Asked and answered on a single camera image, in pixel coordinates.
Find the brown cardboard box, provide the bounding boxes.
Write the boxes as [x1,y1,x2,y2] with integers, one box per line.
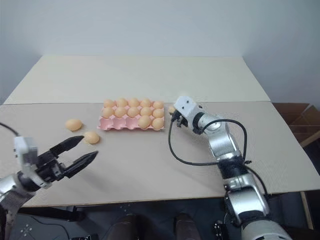
[271,102,320,149]

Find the black table bracket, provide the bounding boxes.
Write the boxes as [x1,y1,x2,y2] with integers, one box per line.
[65,205,86,222]

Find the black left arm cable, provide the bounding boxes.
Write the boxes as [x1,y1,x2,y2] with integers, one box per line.
[0,121,21,138]

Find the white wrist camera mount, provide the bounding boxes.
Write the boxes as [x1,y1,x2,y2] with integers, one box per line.
[174,95,202,127]
[12,136,53,189]

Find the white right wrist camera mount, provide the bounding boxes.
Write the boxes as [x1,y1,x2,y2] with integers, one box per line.
[174,95,202,127]

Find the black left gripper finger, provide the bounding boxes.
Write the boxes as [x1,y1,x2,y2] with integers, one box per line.
[65,150,99,179]
[49,135,85,158]

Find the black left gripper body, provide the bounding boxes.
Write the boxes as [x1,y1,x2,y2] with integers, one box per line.
[34,149,68,183]

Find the pink egg carton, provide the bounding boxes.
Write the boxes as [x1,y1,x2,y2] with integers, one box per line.
[96,99,166,132]

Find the black block under table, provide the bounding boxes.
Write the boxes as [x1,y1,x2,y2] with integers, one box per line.
[211,219,227,240]

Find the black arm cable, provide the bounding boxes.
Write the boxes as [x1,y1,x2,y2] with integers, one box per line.
[167,117,270,199]
[0,121,21,138]

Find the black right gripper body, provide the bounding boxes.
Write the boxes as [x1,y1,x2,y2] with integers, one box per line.
[172,111,190,129]

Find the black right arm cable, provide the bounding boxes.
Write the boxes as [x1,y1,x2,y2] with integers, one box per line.
[167,117,270,199]

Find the dark brown rounded shape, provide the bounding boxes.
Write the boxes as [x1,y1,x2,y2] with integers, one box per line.
[173,211,199,240]

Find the wooden table leg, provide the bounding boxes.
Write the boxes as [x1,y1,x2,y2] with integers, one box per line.
[299,191,315,230]

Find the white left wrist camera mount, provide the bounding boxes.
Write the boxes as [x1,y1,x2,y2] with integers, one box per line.
[12,136,53,189]

